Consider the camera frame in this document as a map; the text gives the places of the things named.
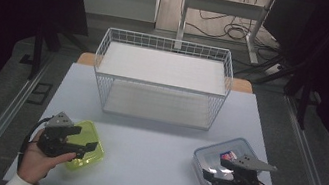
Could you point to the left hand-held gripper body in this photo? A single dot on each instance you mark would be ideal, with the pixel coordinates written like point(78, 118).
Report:
point(54, 145)

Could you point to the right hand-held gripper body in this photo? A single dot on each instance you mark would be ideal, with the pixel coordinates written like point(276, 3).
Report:
point(240, 184)

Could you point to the green lidded plastic container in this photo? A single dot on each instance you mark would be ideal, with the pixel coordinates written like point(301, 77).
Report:
point(91, 132)

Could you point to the clear container with blue lid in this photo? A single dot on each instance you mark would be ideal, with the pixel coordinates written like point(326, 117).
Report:
point(209, 155)

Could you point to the person's left hand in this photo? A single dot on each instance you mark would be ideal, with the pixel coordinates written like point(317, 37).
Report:
point(35, 165)

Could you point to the small red white packet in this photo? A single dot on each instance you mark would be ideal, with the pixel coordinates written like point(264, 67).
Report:
point(228, 156)

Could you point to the black stand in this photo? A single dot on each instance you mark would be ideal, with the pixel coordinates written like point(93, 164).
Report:
point(37, 51)
point(303, 102)

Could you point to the white power strip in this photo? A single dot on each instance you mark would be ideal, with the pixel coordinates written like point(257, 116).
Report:
point(273, 68)

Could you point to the black floor bracket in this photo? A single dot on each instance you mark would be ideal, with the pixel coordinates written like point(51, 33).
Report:
point(39, 93)

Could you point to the white metal desk frame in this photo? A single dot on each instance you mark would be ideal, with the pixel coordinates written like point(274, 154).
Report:
point(222, 6)

